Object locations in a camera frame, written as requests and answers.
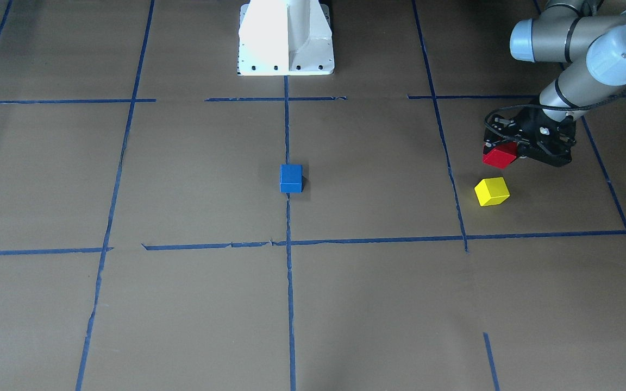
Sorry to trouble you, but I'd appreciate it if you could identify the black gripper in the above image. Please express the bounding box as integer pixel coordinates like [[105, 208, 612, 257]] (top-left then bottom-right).
[[483, 106, 577, 167]]

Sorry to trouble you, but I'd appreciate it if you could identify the red wooden block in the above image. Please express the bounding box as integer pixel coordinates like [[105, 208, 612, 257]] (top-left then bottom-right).
[[482, 142, 517, 170]]

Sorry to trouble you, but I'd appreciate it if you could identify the blue wooden block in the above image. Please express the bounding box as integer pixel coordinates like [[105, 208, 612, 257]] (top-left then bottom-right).
[[280, 164, 304, 193]]

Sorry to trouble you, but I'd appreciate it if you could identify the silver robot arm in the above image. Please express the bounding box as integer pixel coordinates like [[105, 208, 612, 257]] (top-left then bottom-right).
[[483, 1, 626, 169]]

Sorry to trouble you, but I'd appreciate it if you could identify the yellow wooden block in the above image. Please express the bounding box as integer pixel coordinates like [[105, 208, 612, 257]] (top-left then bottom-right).
[[474, 176, 511, 207]]

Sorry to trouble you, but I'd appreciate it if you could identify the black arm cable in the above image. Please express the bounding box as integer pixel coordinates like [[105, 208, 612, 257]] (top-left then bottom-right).
[[484, 81, 626, 143]]

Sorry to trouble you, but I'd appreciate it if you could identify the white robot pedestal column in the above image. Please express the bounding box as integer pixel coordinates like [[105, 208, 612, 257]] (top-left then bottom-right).
[[237, 1, 335, 77]]

